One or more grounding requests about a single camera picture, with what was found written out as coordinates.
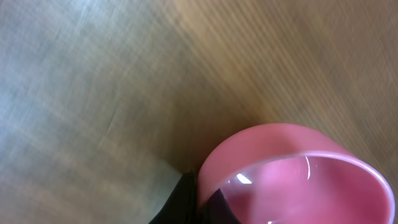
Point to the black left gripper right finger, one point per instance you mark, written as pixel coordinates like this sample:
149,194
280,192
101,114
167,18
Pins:
217,211

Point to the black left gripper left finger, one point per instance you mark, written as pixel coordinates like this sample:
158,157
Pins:
181,206

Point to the pink scoop with blue handle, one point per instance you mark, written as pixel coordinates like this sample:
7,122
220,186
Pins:
287,173

